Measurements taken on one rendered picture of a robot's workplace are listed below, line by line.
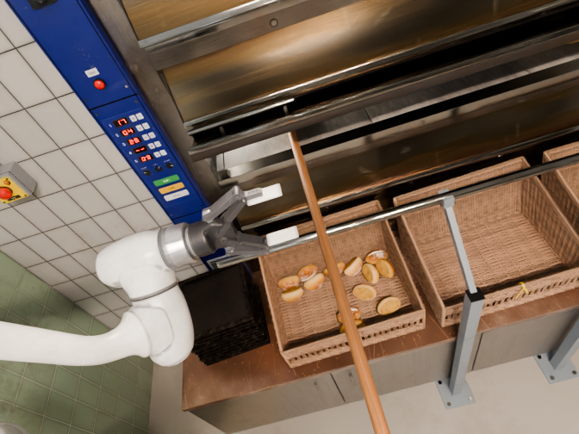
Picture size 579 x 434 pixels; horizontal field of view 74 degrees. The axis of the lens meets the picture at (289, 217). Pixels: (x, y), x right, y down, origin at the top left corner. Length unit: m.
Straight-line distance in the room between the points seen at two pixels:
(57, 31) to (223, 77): 0.43
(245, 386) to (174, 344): 0.83
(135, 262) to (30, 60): 0.68
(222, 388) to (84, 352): 0.95
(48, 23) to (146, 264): 0.66
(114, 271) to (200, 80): 0.64
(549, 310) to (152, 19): 1.62
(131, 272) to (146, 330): 0.12
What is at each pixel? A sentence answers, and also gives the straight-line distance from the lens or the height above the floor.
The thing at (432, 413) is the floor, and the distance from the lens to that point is 2.14.
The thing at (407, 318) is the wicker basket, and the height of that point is 0.72.
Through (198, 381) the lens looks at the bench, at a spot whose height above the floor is 0.58.
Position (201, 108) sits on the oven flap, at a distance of 1.26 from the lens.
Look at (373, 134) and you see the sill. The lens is 1.45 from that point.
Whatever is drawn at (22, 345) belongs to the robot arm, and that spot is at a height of 1.58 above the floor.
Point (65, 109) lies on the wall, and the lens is 1.35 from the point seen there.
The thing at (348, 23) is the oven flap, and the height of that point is 1.58.
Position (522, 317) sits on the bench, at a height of 0.58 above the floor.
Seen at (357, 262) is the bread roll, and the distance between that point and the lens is 1.71.
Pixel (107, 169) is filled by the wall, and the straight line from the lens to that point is 1.45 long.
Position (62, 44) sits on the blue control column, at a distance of 1.22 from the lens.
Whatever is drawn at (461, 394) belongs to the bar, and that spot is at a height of 0.01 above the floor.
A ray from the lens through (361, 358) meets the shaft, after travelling 0.93.
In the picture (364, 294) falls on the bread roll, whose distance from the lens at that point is 1.65.
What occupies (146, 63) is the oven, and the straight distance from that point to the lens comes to 1.22.
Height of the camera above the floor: 2.07
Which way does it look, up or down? 47 degrees down
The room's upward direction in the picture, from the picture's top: 22 degrees counter-clockwise
